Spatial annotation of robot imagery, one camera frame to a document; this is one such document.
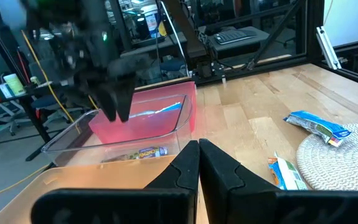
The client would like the dark office chair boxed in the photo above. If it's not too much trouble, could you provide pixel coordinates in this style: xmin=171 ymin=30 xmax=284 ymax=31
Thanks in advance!
xmin=161 ymin=58 xmax=186 ymax=73

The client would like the black standing desk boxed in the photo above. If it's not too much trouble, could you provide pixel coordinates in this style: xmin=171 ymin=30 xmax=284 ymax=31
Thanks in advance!
xmin=0 ymin=63 xmax=126 ymax=162

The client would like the clear plastic bin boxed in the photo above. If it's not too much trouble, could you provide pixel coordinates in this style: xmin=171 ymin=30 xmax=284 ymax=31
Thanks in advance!
xmin=40 ymin=94 xmax=194 ymax=167

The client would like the thick white cable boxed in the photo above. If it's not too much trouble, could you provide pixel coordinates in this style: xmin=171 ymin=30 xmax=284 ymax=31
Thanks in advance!
xmin=159 ymin=0 xmax=191 ymax=78

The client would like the blue Chewy granola bar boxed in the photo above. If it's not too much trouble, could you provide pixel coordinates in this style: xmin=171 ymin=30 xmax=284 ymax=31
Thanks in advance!
xmin=283 ymin=110 xmax=352 ymax=147
xmin=101 ymin=146 xmax=169 ymax=163

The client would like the silver aluminium bracket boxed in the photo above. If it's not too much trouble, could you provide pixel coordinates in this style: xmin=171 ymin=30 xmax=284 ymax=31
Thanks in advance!
xmin=315 ymin=26 xmax=342 ymax=71

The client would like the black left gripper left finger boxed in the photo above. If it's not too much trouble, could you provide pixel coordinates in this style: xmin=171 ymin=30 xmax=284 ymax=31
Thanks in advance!
xmin=30 ymin=139 xmax=200 ymax=224

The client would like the red plastic tray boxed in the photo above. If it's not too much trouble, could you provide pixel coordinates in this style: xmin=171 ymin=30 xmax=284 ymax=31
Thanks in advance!
xmin=88 ymin=81 xmax=198 ymax=146

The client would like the round woven rope mat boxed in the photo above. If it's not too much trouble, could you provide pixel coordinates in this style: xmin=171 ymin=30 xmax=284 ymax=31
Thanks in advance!
xmin=296 ymin=123 xmax=358 ymax=191

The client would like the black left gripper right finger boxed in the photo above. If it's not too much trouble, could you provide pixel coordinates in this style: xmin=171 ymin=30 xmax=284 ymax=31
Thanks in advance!
xmin=199 ymin=138 xmax=358 ymax=224

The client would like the black computer keyboard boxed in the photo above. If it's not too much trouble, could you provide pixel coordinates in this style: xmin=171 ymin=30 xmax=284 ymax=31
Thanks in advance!
xmin=213 ymin=29 xmax=258 ymax=45

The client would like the blue-seat office chair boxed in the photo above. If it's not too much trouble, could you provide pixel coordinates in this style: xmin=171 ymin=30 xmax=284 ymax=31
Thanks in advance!
xmin=31 ymin=93 xmax=85 ymax=128

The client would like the yellow power cable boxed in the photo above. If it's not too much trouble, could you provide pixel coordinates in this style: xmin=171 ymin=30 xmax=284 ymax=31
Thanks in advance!
xmin=87 ymin=95 xmax=99 ymax=110
xmin=21 ymin=30 xmax=75 ymax=123
xmin=0 ymin=164 xmax=50 ymax=203

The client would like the white-base office chair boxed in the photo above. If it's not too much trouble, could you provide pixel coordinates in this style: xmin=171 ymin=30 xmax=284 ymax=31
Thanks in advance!
xmin=0 ymin=102 xmax=32 ymax=139

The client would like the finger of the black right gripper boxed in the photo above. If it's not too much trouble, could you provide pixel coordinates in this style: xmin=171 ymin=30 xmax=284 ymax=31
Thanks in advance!
xmin=116 ymin=76 xmax=138 ymax=123
xmin=96 ymin=85 xmax=119 ymax=123

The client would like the orange plastic tray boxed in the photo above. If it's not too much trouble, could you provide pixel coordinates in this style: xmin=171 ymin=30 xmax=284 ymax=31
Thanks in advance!
xmin=0 ymin=151 xmax=210 ymax=224

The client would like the light blue red-tipped bar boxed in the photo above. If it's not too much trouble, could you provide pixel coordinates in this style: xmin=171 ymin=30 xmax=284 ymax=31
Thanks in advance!
xmin=267 ymin=152 xmax=309 ymax=191
xmin=128 ymin=101 xmax=183 ymax=119

